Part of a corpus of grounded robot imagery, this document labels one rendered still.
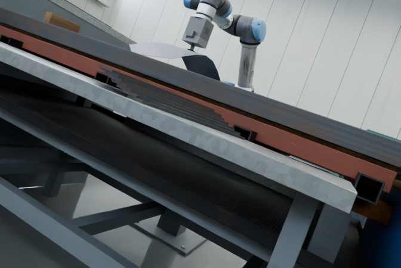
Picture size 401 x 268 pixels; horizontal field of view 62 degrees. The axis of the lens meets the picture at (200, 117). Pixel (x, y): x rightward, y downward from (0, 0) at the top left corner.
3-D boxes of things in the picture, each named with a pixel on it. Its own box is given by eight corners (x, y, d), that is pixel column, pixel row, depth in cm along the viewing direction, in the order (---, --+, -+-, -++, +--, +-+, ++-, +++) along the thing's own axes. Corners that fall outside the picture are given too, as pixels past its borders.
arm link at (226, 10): (214, 0, 154) (204, -12, 144) (236, 3, 149) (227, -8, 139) (209, 16, 154) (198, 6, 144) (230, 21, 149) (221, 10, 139)
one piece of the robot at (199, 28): (188, 3, 135) (174, 42, 135) (206, 6, 130) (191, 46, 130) (201, 14, 143) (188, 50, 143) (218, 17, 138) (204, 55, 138)
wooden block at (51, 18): (48, 25, 124) (52, 12, 124) (41, 23, 128) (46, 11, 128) (76, 37, 133) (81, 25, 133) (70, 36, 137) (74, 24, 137)
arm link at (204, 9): (210, 4, 132) (194, 2, 136) (206, 15, 132) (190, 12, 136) (219, 12, 138) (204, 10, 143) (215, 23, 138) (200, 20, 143)
